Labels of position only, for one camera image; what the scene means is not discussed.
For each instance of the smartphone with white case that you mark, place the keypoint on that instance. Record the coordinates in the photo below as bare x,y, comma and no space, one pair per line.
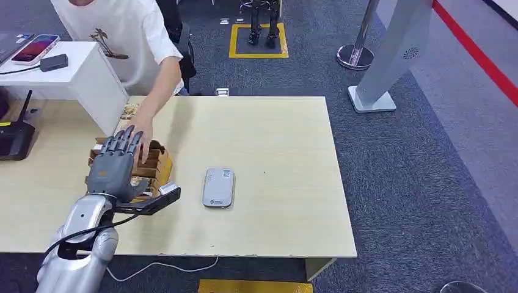
35,49

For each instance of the person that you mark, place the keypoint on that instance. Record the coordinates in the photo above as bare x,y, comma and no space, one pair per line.
113,24

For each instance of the black office chair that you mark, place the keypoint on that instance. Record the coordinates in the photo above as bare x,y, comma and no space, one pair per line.
178,40

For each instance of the chrome stanchion post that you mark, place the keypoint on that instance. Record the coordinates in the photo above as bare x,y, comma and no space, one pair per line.
356,56

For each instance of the black power bank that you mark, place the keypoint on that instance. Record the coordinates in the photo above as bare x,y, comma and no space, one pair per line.
53,62

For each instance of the white raised desk shelf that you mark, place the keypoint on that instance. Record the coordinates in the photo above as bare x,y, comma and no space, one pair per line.
73,81

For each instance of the grey standing kiosk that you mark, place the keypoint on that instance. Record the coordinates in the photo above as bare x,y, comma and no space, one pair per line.
388,52

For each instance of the standing black robot legs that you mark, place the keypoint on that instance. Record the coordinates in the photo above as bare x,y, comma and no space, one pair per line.
254,28

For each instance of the wooden card box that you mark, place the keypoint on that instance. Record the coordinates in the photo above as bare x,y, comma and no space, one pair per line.
160,170

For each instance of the grey laptop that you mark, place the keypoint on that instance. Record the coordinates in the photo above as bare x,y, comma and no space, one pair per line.
10,46

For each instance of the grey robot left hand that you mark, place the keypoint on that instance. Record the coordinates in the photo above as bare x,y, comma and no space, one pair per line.
111,170

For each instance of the stack of printed cards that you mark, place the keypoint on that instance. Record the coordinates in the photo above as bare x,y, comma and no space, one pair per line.
130,111

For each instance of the round metal base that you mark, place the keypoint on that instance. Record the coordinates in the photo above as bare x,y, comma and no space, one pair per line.
461,288

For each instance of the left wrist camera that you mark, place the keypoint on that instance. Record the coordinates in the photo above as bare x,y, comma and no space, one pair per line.
158,200

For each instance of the person's left hand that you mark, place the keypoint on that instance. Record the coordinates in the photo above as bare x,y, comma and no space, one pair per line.
147,133

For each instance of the pale wooden desk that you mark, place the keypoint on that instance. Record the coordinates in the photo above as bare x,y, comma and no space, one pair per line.
263,161

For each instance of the black router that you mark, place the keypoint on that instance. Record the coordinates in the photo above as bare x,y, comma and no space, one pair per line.
14,139

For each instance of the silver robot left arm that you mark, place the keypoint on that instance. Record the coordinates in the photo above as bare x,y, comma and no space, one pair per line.
77,226

